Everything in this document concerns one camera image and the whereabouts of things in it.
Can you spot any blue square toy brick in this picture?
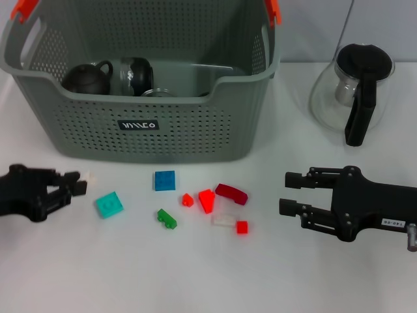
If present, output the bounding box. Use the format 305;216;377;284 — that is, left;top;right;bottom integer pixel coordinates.
152;170;177;192

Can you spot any teal square plate brick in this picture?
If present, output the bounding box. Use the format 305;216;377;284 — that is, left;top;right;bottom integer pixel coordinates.
95;191;125;220

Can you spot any orange-red slope brick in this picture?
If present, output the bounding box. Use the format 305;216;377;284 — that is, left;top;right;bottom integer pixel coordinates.
197;188;216;215

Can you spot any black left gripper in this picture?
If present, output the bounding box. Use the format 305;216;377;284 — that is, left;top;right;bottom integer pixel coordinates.
0;164;88;223

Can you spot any grey perforated storage bin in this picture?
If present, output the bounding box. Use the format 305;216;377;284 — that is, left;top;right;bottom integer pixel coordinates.
0;0;283;164

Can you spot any glass pitcher black lid handle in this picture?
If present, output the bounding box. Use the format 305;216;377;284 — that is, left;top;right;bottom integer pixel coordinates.
308;42;395;147

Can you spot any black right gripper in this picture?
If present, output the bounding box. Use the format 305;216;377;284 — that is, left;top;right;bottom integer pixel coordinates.
278;165;417;244

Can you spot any dark red curved brick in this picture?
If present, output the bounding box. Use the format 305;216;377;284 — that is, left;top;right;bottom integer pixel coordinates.
214;183;248;206

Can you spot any dark clay teapot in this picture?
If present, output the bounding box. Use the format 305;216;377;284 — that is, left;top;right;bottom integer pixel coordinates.
61;60;114;97

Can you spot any green small stepped brick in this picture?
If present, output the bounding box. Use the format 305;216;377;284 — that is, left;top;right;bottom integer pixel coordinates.
156;208;179;230

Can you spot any orange bin handle clip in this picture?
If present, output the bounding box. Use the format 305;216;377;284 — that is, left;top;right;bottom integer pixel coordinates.
10;0;40;23
264;0;283;25

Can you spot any clear translucent toy brick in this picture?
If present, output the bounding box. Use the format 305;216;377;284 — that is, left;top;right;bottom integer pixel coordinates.
210;213;238;228

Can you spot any white small toy brick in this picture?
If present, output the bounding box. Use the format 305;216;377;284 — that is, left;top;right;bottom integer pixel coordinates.
79;171;98;186

